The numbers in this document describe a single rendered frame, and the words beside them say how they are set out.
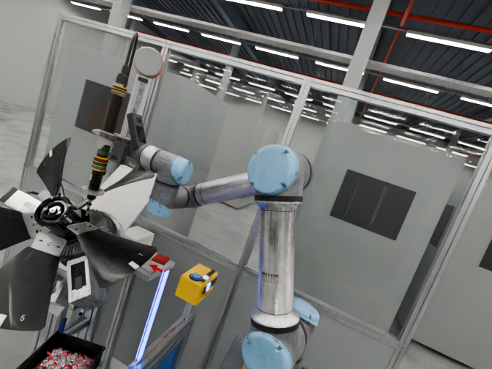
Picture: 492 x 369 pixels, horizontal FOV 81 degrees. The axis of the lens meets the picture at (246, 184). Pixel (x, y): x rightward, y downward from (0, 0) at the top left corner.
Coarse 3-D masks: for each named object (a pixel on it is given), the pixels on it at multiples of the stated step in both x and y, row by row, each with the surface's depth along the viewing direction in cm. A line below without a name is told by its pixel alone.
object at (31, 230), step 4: (28, 212) 100; (32, 212) 100; (24, 216) 100; (28, 216) 100; (24, 220) 100; (28, 220) 100; (32, 220) 101; (28, 224) 101; (28, 228) 101; (32, 228) 101; (36, 228) 101; (40, 228) 102; (32, 232) 102
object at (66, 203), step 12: (48, 204) 98; (60, 204) 98; (72, 204) 99; (36, 216) 95; (48, 216) 95; (60, 216) 96; (72, 216) 98; (84, 216) 107; (48, 228) 95; (60, 228) 96; (72, 240) 102
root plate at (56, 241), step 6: (42, 234) 96; (48, 234) 97; (36, 240) 94; (48, 240) 97; (54, 240) 98; (60, 240) 99; (36, 246) 93; (42, 246) 95; (48, 246) 96; (54, 246) 97; (60, 246) 99; (48, 252) 96; (54, 252) 97; (60, 252) 98
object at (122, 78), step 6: (126, 66) 91; (126, 72) 91; (120, 78) 90; (126, 78) 91; (126, 84) 92; (96, 174) 95; (102, 174) 97; (90, 180) 95; (96, 180) 95; (90, 186) 96; (96, 186) 96; (90, 198) 97
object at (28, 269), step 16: (16, 256) 89; (32, 256) 92; (48, 256) 95; (0, 272) 86; (16, 272) 88; (32, 272) 90; (48, 272) 93; (0, 288) 84; (16, 288) 86; (32, 288) 89; (48, 288) 92; (0, 304) 83; (16, 304) 85; (32, 304) 87; (48, 304) 90; (16, 320) 84; (32, 320) 86
